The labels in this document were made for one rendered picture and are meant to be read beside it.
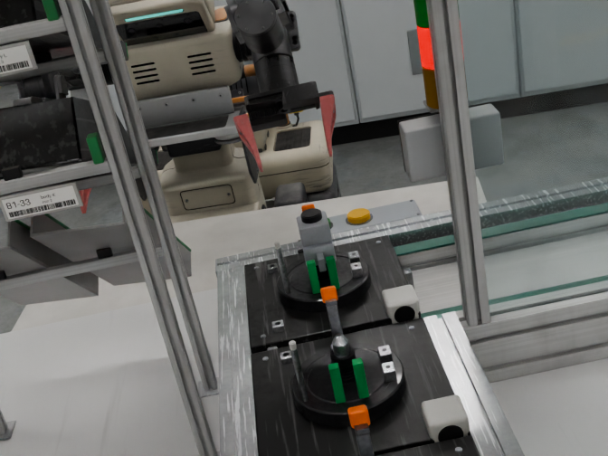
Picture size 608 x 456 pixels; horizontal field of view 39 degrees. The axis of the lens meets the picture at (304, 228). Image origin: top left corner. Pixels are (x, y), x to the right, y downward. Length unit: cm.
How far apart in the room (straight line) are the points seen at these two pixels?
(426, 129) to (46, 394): 75
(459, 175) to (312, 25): 318
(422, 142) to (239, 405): 41
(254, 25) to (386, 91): 316
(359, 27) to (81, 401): 308
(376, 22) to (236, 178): 234
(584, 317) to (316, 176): 115
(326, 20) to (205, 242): 256
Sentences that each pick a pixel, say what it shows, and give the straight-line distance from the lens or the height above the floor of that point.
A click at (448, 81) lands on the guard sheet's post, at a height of 130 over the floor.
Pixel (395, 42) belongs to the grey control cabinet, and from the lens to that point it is 425.
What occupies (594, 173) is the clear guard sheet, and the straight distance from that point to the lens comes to 115.
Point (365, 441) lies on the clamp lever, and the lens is 90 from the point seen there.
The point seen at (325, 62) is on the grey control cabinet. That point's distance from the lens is 426.
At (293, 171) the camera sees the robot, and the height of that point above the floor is 76.
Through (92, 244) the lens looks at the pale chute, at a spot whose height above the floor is 114.
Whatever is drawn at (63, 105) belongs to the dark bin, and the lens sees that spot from 103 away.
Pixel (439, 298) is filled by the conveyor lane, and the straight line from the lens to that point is 133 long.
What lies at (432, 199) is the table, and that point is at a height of 86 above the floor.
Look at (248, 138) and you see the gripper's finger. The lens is 119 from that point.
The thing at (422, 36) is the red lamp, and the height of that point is 135.
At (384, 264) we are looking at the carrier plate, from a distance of 133.
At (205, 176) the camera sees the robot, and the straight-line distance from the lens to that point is 200.
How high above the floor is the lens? 163
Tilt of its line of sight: 27 degrees down
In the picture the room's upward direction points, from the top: 12 degrees counter-clockwise
